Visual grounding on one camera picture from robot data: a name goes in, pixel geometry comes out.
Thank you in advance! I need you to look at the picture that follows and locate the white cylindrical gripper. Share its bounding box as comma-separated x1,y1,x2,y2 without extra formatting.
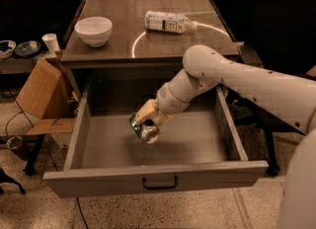
135,84,182,126

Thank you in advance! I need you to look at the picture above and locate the green soda can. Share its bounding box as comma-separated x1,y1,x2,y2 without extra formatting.
128,113,159,144

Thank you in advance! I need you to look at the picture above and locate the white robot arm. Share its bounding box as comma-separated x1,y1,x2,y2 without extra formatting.
135,44,316,229

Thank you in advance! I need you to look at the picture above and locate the grey open top drawer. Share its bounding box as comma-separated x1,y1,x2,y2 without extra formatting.
43,68,268,197

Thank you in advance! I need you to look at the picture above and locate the grey cabinet with dark top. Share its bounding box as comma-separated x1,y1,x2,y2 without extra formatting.
59,0,240,101

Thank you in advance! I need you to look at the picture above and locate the clear plastic water bottle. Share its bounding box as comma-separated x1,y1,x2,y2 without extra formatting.
144,11,198,34

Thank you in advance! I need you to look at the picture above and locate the white ceramic bowl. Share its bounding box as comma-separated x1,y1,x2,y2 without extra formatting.
74,17,113,47

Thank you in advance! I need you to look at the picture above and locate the open cardboard box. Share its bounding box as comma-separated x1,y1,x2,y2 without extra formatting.
17,57,79,148

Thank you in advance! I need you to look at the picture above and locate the white paper cup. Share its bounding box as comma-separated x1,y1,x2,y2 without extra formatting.
41,34,60,54

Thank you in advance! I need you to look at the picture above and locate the black stand leg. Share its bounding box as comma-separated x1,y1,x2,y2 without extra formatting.
24,134,44,176

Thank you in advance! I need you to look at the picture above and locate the dark blue patterned bowl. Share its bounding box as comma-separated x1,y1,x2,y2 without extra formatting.
14,40,41,58

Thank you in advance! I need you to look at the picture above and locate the dark red cup on floor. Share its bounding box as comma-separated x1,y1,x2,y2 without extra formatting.
6,136,30,161

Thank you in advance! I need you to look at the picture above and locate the white blue patterned bowl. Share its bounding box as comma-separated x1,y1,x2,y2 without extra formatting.
0,40,16,59

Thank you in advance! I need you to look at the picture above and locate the black office chair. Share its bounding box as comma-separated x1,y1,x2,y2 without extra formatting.
226,0,316,177

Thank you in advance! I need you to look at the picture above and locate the black drawer handle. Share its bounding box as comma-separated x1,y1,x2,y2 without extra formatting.
142,176,178,191

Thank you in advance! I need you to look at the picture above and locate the black floor cable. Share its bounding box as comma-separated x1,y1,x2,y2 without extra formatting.
76,196,90,229

